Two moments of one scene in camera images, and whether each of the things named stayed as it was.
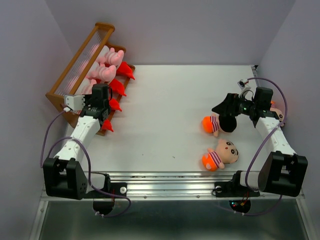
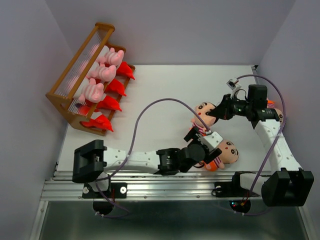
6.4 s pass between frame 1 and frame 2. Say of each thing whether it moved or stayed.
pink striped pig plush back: stayed
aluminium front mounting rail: stayed
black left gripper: moved
